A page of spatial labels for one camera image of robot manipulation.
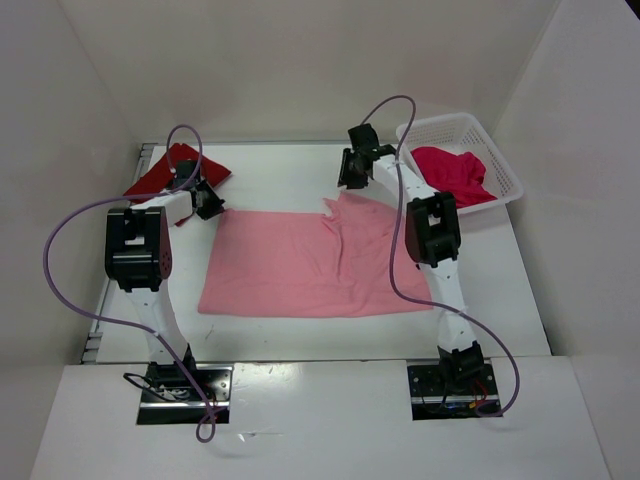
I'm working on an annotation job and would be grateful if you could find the dark red t-shirt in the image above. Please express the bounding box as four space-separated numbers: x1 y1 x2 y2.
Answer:
124 143 231 196

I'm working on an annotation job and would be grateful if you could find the light pink t-shirt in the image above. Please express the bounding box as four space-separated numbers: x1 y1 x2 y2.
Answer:
198 193 431 318

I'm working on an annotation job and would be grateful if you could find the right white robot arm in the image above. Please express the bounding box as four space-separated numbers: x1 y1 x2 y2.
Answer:
337 123 484 393

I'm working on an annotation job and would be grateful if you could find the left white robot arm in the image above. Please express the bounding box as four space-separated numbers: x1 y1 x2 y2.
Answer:
105 160 224 390

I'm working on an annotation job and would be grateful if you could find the magenta t-shirt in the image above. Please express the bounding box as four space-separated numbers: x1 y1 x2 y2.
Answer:
411 147 497 209

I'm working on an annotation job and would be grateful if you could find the white plastic basket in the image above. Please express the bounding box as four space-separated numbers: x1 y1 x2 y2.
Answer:
396 113 523 215

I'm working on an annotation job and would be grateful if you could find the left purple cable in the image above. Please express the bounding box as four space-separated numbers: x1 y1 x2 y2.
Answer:
42 124 236 444

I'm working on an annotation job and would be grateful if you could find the purple cable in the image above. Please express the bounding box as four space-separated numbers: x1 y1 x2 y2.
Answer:
360 95 521 418
42 124 236 444

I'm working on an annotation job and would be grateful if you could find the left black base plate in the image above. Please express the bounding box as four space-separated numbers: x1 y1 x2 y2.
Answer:
125 365 233 426

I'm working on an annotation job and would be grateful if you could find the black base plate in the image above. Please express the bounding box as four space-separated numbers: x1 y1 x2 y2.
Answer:
125 365 233 426
407 362 501 421

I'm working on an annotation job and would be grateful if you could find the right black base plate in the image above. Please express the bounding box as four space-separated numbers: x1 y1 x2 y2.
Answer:
407 362 501 421

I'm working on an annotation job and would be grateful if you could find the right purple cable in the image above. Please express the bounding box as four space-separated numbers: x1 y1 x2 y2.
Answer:
360 95 521 418

